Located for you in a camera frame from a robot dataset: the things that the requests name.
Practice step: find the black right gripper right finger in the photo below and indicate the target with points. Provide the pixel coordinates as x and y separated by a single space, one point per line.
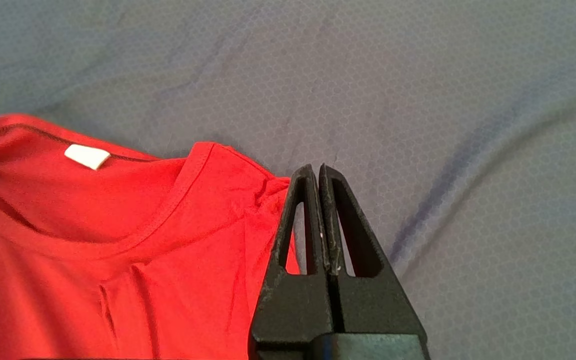
368 305

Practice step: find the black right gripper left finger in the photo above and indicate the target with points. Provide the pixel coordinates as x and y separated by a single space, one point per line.
293 305

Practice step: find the red printed t-shirt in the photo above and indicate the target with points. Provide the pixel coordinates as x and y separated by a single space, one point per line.
68 250

